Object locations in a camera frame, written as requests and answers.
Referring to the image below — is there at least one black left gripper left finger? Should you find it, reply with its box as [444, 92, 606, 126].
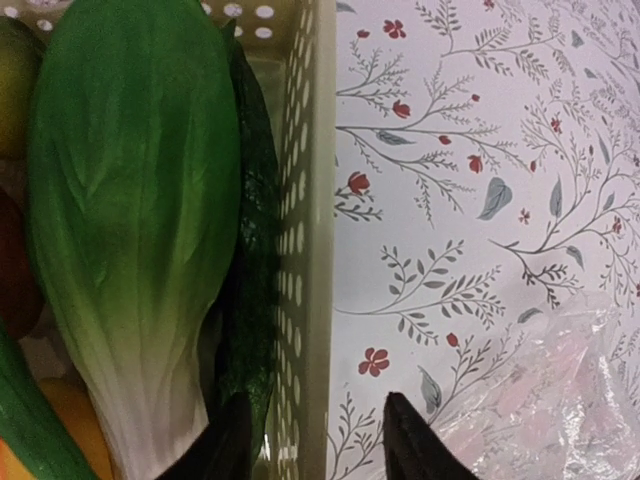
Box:
[159, 392, 252, 480]

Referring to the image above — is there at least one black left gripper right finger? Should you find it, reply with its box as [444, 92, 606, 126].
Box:
[383, 392, 477, 480]

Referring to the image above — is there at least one clear zip top bag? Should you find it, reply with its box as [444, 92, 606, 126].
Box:
[434, 293, 639, 479]

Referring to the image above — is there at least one green cucumber toy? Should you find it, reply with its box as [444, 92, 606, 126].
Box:
[1, 328, 96, 479]

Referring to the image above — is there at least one dark green leafy vegetable toy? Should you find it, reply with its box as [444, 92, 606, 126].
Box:
[214, 22, 280, 459]

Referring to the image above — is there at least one yellow lemon toy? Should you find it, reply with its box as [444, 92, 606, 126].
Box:
[38, 378, 113, 479]

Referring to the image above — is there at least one orange fruit toy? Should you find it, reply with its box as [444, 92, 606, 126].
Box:
[0, 440, 33, 480]

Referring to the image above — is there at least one brown potato toy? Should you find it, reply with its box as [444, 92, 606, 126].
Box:
[1, 189, 44, 340]

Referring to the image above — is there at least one floral patterned tablecloth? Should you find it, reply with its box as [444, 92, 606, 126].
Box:
[326, 1, 639, 479]

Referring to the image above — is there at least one green bok choy toy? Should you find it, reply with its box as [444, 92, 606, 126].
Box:
[28, 1, 241, 479]

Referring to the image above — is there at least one beige perforated plastic basket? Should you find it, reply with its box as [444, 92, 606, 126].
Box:
[1, 1, 336, 479]

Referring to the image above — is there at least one yellow-green fruit toy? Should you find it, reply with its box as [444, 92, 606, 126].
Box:
[1, 16, 46, 161]

